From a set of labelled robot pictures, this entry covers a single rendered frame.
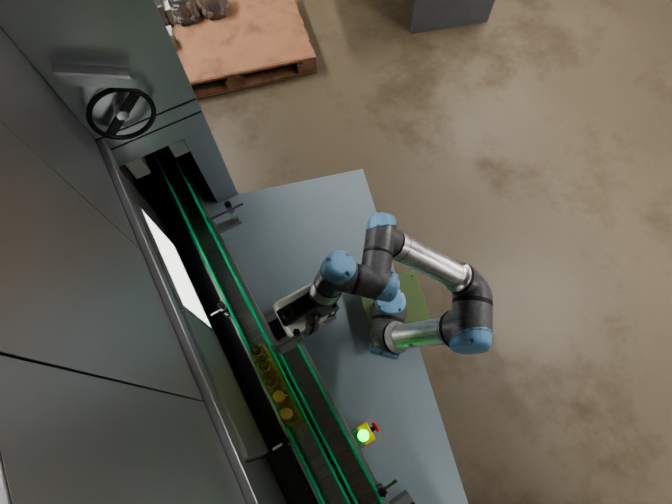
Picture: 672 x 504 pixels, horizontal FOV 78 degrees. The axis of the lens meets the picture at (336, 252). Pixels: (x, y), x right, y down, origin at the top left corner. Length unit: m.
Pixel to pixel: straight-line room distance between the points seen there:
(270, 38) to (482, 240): 2.33
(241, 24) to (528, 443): 3.68
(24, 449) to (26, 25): 1.12
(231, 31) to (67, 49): 2.59
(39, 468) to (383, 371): 1.44
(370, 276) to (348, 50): 3.13
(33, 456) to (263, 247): 1.58
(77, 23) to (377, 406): 1.61
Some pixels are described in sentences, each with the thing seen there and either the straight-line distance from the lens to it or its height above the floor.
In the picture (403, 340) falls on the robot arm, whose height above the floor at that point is 1.12.
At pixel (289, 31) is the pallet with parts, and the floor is 0.17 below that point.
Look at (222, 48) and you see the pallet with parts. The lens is 3.82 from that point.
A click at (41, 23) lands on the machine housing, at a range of 1.44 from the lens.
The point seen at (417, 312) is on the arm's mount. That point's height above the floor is 0.82.
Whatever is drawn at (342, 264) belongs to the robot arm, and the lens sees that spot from 0.93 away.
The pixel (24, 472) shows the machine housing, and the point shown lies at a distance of 0.52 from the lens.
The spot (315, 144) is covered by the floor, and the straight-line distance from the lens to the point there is 3.24.
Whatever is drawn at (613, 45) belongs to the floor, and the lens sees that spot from 4.59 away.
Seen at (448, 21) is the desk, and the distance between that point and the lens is 4.20.
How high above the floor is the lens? 2.53
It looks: 66 degrees down
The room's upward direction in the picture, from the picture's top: 2 degrees counter-clockwise
